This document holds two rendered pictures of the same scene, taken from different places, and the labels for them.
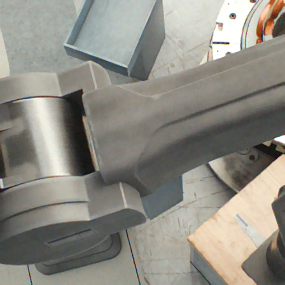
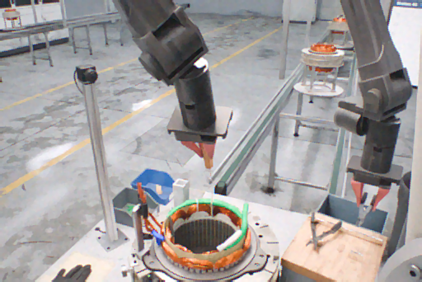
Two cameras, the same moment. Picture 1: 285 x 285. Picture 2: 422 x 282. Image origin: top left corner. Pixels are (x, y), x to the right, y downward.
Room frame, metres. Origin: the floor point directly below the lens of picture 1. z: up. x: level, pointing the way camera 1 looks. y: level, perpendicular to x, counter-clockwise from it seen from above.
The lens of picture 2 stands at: (0.66, 0.26, 1.62)
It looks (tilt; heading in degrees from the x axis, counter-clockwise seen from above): 26 degrees down; 244
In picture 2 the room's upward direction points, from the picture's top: straight up
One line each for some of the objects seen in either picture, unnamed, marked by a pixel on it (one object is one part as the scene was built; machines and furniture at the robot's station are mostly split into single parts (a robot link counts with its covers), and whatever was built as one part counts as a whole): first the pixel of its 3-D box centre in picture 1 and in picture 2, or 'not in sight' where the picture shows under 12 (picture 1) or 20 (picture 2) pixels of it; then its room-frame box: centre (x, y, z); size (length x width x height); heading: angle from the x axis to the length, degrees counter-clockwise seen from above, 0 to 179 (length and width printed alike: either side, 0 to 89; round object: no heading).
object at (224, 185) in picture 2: not in sight; (335, 64); (-3.39, -3.65, 0.40); 8.83 x 0.62 x 0.79; 41
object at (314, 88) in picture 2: not in sight; (320, 70); (-1.30, -1.79, 0.94); 0.39 x 0.39 x 0.30
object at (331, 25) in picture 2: not in sight; (339, 34); (-2.89, -3.19, 0.94); 0.39 x 0.39 x 0.30
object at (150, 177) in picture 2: not in sight; (156, 186); (0.33, -0.96, 0.82); 0.16 x 0.14 x 0.07; 133
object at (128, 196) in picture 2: not in sight; (133, 208); (0.45, -0.85, 0.82); 0.16 x 0.14 x 0.07; 131
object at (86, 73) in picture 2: not in sight; (88, 74); (0.55, -0.74, 1.37); 0.06 x 0.04 x 0.04; 106
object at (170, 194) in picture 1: (154, 179); not in sight; (0.31, 0.01, 0.91); 0.07 x 0.07 x 0.25; 21
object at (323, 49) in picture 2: not in sight; (321, 57); (-1.30, -1.79, 1.05); 0.22 x 0.22 x 0.20
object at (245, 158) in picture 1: (243, 148); not in sight; (0.36, -0.16, 0.81); 0.07 x 0.03 x 0.01; 29
